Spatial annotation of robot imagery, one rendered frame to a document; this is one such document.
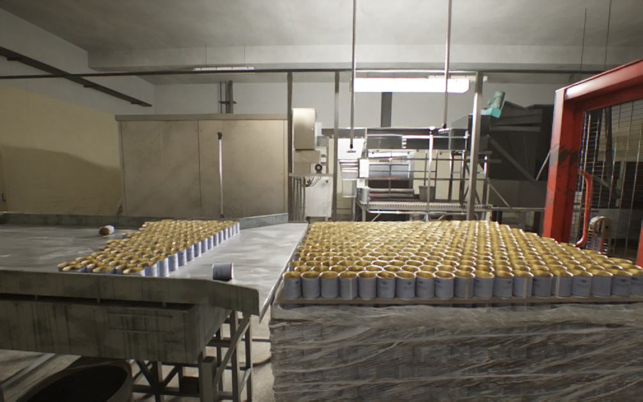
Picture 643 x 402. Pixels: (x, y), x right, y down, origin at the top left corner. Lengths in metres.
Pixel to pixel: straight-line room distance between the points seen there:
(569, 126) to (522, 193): 3.26
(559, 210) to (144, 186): 4.64
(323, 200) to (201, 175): 1.81
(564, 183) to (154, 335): 2.31
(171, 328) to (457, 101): 10.12
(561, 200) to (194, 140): 3.97
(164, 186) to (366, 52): 5.51
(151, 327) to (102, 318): 0.20
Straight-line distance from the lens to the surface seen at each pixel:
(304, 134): 3.34
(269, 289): 1.07
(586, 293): 1.29
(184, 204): 4.17
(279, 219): 2.34
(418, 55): 7.51
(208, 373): 1.25
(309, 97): 9.58
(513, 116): 5.25
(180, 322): 1.16
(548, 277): 1.18
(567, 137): 2.14
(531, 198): 5.44
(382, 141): 4.02
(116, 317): 1.31
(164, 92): 11.48
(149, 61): 8.73
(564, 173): 2.13
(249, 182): 3.73
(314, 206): 3.87
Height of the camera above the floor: 1.53
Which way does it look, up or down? 6 degrees down
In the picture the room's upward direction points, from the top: 1 degrees clockwise
